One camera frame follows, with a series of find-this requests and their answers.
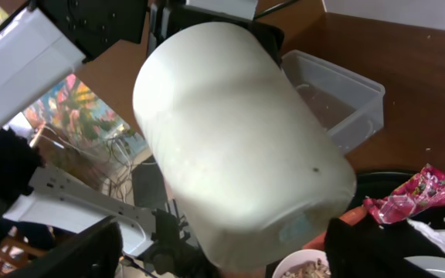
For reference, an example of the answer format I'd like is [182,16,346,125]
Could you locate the white bowl with food scraps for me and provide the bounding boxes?
[271,249,331,278]

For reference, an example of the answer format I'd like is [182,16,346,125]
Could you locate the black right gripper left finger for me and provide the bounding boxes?
[6,216,123,278]

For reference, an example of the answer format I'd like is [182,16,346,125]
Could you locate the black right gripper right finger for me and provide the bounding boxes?
[324,216,445,278]

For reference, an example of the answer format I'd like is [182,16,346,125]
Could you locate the grey round plate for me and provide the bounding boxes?
[406,256,445,278]

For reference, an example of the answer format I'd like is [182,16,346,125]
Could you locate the orange carrot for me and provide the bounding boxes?
[302,205,369,251]

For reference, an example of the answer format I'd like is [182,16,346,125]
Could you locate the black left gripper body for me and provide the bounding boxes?
[147,0,285,66]

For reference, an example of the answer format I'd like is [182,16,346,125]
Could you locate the white plastic cup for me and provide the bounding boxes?
[132,22,356,272]

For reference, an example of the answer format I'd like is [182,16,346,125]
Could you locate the round black tray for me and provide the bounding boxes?
[347,171,445,229]

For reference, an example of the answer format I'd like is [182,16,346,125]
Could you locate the clear plastic bin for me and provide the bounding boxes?
[281,50,385,154]

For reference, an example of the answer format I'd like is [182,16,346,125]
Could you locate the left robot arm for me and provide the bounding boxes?
[0,0,284,129]

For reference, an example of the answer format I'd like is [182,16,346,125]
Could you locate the red snack wrapper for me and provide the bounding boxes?
[362,164,445,224]

